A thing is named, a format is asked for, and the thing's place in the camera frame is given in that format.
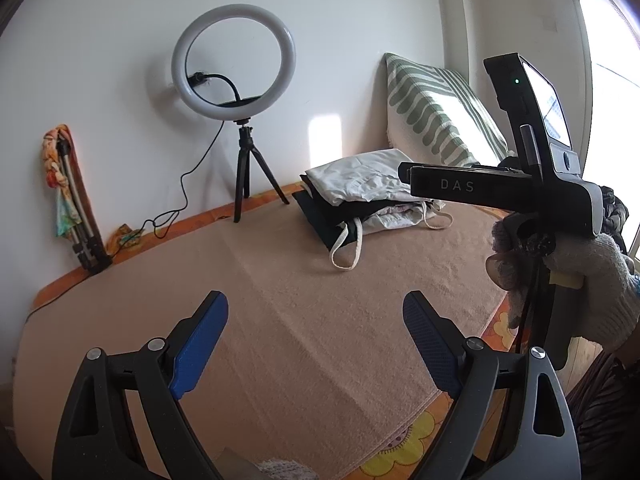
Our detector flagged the bright window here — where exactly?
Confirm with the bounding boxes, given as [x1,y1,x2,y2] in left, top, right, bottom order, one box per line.
[567,0,640,261]

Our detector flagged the black mini tripod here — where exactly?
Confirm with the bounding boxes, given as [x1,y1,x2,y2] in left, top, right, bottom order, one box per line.
[233,117,291,224]

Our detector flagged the folded silver tripod stand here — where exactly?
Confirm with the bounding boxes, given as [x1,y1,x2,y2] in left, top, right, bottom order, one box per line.
[57,137,113,276]

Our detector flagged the colourful patterned cloth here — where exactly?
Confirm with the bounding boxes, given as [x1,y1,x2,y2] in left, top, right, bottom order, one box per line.
[42,122,86,238]

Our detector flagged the small yellow green cloth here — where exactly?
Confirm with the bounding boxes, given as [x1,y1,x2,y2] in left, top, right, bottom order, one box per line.
[106,222,146,256]

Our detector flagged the dark clothing heap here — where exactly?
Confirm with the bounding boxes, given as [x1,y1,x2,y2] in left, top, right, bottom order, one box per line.
[597,185,631,256]

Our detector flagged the white cotton shorts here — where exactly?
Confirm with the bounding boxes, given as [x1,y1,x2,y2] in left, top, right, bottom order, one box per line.
[305,148,438,207]

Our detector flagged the green striped white pillow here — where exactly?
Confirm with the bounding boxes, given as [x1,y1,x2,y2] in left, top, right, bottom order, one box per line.
[384,52,511,168]

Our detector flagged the beige blanket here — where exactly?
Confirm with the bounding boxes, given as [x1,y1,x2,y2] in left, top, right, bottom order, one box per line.
[12,187,511,480]

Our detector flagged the white ring light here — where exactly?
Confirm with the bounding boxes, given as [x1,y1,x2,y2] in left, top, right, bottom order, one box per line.
[171,4,297,123]

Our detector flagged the person's right hand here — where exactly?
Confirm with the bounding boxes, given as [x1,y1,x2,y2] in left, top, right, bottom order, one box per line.
[486,216,640,359]

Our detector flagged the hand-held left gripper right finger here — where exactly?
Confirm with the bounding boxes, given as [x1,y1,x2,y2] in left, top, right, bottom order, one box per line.
[402,291,583,480]

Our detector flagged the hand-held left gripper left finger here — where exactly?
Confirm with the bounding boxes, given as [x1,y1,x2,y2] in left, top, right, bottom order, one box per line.
[51,290,230,480]

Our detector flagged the person's grey striped skirt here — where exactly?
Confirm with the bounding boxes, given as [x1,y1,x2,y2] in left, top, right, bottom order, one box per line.
[565,350,640,480]

